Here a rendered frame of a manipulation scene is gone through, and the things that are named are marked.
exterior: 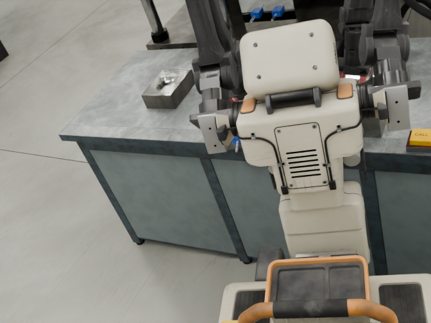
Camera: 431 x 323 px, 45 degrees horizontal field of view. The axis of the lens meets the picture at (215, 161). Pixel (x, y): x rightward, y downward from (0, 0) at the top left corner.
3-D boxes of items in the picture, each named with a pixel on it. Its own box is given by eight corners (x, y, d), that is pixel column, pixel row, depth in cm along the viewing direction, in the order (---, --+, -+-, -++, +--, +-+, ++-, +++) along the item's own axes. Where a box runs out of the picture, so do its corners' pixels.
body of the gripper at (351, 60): (338, 62, 163) (340, 40, 159) (372, 65, 159) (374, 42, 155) (333, 70, 158) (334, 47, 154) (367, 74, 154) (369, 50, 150)
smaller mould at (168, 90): (176, 109, 218) (170, 95, 214) (146, 108, 225) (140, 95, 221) (196, 82, 231) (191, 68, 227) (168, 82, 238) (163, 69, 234)
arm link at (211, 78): (200, 96, 134) (220, 93, 132) (198, 59, 136) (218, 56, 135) (211, 107, 142) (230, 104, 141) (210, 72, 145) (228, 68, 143)
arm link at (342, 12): (342, 8, 147) (372, 6, 147) (333, -3, 156) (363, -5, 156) (338, 49, 153) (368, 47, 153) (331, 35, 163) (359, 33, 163)
